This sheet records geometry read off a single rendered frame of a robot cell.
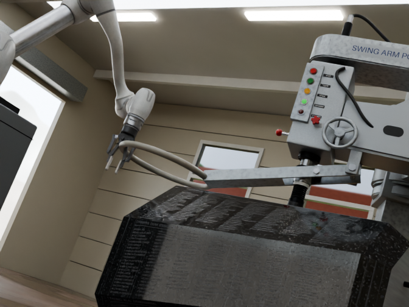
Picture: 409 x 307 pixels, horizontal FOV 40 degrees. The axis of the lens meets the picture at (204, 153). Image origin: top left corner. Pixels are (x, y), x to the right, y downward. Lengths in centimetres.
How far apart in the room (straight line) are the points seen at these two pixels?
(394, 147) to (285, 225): 63
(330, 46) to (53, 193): 853
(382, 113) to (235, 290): 102
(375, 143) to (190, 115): 858
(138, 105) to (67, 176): 819
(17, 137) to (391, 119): 155
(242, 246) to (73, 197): 911
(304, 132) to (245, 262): 72
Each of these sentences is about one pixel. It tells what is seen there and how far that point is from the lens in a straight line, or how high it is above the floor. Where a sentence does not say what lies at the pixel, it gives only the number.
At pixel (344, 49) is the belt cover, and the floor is 161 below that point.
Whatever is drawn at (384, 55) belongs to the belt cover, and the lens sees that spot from 265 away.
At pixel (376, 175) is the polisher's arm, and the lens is 309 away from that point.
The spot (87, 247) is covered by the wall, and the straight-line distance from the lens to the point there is 1112.
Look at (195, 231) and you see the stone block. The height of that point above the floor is 60.
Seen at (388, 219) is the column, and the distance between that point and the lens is 300.
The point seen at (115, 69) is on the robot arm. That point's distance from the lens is 283.
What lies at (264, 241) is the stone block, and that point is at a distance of 204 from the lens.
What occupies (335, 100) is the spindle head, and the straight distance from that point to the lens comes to 254.
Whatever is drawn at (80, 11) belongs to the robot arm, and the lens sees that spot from 284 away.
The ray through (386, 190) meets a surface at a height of 119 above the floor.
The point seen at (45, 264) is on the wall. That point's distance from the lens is 1098.
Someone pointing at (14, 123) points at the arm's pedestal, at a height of 76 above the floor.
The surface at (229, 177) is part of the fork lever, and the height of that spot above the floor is 91.
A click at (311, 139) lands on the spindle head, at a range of 248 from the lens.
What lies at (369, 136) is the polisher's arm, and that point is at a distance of 249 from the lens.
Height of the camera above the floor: 30
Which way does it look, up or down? 16 degrees up
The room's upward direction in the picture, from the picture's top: 19 degrees clockwise
